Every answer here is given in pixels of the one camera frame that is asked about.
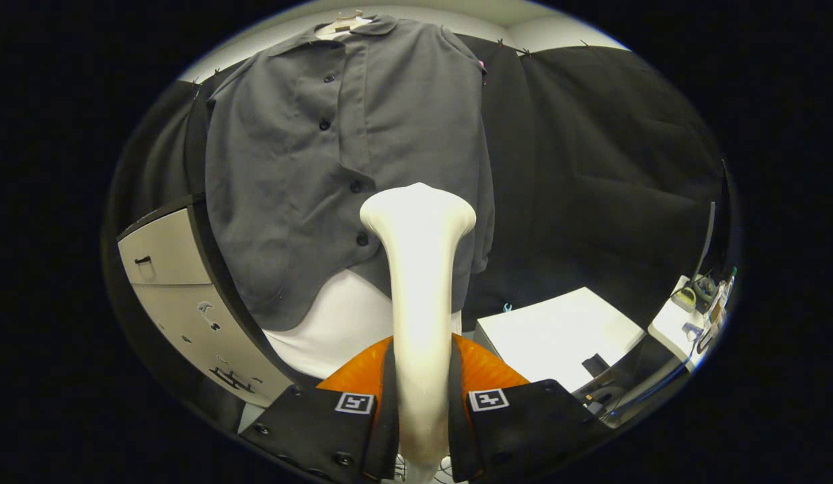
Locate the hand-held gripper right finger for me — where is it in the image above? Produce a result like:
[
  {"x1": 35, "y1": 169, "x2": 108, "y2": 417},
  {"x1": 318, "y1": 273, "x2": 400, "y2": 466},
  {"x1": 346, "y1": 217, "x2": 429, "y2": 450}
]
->
[{"x1": 450, "y1": 334, "x2": 612, "y2": 481}]

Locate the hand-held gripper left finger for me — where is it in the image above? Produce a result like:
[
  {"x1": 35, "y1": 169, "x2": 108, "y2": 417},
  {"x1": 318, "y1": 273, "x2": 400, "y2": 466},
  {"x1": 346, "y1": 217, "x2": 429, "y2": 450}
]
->
[{"x1": 238, "y1": 336, "x2": 400, "y2": 483}]

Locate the dark grey button shirt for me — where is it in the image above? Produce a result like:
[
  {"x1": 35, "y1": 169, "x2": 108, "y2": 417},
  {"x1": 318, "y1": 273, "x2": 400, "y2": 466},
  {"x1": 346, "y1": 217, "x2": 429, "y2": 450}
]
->
[{"x1": 204, "y1": 15, "x2": 495, "y2": 331}]

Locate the white mannequin torso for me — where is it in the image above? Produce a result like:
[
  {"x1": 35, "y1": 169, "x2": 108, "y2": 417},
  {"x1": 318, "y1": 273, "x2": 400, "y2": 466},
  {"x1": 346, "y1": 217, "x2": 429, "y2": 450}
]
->
[{"x1": 263, "y1": 9, "x2": 463, "y2": 380}]

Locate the small white side table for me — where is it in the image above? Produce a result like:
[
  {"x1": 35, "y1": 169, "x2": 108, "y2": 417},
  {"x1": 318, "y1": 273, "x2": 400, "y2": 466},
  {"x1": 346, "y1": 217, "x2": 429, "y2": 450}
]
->
[{"x1": 648, "y1": 274, "x2": 729, "y2": 374}]

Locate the grey drawer cabinet dark top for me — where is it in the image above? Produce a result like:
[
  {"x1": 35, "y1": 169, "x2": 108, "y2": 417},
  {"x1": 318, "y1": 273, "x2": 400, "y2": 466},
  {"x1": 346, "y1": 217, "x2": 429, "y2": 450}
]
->
[{"x1": 117, "y1": 194, "x2": 323, "y2": 409}]

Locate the black backdrop cloth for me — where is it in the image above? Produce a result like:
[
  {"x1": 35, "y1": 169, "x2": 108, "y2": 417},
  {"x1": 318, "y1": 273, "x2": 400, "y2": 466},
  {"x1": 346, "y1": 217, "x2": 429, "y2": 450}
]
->
[{"x1": 110, "y1": 32, "x2": 733, "y2": 337}]

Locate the blue cable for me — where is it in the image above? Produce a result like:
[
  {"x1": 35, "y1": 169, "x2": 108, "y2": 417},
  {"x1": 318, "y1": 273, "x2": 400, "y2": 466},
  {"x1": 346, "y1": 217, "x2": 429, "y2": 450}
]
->
[{"x1": 614, "y1": 339, "x2": 701, "y2": 419}]

